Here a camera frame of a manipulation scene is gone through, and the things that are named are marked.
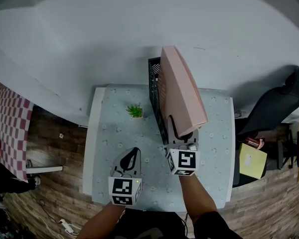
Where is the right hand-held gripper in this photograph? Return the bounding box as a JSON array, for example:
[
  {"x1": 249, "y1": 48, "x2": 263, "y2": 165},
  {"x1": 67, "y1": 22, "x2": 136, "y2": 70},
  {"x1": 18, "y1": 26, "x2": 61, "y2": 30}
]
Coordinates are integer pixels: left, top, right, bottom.
[{"x1": 165, "y1": 116, "x2": 201, "y2": 176}]

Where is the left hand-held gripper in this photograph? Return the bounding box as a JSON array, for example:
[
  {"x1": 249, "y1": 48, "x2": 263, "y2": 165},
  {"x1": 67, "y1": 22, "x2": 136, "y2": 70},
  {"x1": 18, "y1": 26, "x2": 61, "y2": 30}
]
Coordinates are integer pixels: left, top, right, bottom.
[{"x1": 108, "y1": 146, "x2": 143, "y2": 206}]

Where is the pink folder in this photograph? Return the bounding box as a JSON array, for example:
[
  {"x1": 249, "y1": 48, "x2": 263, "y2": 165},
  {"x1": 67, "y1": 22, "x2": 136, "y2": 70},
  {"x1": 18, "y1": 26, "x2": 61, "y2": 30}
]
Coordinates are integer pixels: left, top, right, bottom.
[{"x1": 157, "y1": 45, "x2": 208, "y2": 138}]

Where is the black mesh file holder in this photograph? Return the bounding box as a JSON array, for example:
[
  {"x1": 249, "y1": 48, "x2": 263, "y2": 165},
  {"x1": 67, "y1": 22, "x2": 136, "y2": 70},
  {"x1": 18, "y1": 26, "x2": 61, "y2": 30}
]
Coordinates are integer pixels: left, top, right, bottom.
[{"x1": 148, "y1": 56, "x2": 169, "y2": 145}]

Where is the person's right forearm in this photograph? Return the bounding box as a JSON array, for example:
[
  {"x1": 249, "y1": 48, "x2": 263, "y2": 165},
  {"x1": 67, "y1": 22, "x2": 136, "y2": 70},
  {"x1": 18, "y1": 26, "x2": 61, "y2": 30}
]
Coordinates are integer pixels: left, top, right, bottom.
[{"x1": 178, "y1": 174, "x2": 218, "y2": 225}]

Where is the person's left forearm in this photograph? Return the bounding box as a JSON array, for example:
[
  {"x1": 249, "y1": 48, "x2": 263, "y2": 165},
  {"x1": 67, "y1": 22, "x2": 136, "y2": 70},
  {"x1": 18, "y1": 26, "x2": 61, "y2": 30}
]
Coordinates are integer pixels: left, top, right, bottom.
[{"x1": 76, "y1": 202, "x2": 127, "y2": 239}]

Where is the pale floral tablecloth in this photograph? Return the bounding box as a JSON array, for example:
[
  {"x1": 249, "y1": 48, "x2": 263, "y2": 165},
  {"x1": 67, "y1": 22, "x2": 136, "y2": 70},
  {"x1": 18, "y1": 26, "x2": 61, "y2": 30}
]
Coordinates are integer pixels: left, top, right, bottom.
[{"x1": 92, "y1": 84, "x2": 234, "y2": 213}]

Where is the white table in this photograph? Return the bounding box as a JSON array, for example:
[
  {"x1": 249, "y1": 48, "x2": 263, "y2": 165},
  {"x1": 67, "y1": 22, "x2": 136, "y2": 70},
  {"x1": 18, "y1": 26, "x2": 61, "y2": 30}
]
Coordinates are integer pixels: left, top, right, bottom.
[{"x1": 82, "y1": 84, "x2": 236, "y2": 213}]

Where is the small green potted plant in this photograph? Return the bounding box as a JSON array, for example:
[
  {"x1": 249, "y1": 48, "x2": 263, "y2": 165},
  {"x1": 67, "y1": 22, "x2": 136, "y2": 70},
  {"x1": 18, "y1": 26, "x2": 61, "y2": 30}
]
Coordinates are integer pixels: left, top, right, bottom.
[{"x1": 126, "y1": 104, "x2": 144, "y2": 120}]

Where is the person's black clothing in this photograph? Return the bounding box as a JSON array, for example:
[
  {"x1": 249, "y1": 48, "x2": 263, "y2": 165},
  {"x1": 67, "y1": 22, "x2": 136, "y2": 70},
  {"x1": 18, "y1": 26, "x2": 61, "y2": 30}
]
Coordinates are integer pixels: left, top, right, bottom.
[{"x1": 112, "y1": 208, "x2": 243, "y2": 239}]

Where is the pink bag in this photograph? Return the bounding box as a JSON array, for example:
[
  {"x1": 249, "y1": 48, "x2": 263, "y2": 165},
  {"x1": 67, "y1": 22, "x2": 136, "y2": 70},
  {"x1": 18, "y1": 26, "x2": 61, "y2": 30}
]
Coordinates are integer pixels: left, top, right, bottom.
[{"x1": 246, "y1": 136, "x2": 265, "y2": 150}]

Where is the white power strip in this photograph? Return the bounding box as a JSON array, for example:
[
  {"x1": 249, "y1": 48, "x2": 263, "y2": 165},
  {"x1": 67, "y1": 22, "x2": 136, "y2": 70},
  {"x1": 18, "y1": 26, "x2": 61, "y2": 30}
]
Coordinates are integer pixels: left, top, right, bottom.
[{"x1": 59, "y1": 218, "x2": 75, "y2": 233}]

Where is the black high-back office chair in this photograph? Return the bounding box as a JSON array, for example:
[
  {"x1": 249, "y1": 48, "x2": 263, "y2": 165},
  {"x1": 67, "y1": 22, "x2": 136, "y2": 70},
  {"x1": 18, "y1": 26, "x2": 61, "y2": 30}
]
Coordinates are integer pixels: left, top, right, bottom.
[{"x1": 233, "y1": 66, "x2": 299, "y2": 188}]

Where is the red checked tablecloth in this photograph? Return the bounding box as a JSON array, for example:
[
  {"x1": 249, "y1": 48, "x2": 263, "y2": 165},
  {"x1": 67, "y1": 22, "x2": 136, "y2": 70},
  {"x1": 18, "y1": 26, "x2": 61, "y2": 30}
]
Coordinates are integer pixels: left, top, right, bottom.
[{"x1": 0, "y1": 88, "x2": 35, "y2": 182}]

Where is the black floor cable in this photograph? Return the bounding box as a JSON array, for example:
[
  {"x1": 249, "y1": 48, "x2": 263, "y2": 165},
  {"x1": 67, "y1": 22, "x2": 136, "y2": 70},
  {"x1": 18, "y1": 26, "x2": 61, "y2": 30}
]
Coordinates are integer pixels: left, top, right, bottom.
[{"x1": 27, "y1": 190, "x2": 63, "y2": 225}]

